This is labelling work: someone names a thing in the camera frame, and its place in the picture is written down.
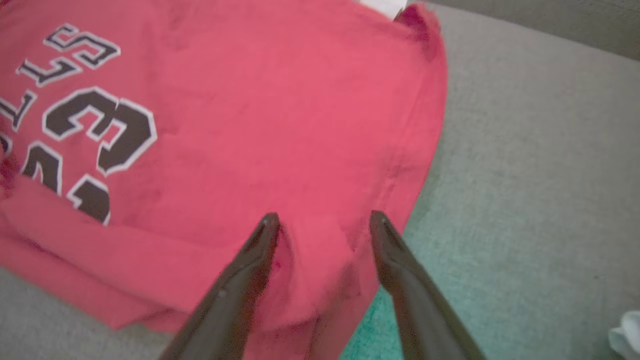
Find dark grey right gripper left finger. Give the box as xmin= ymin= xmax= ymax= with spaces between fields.
xmin=157 ymin=212 xmax=282 ymax=360

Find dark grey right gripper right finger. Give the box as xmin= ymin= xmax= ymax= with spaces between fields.
xmin=369 ymin=210 xmax=488 ymax=360

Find red basketball jersey white sleeves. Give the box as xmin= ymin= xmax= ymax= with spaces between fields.
xmin=0 ymin=0 xmax=449 ymax=360

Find white crumpled cloth piece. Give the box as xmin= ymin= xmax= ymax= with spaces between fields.
xmin=608 ymin=310 xmax=640 ymax=360

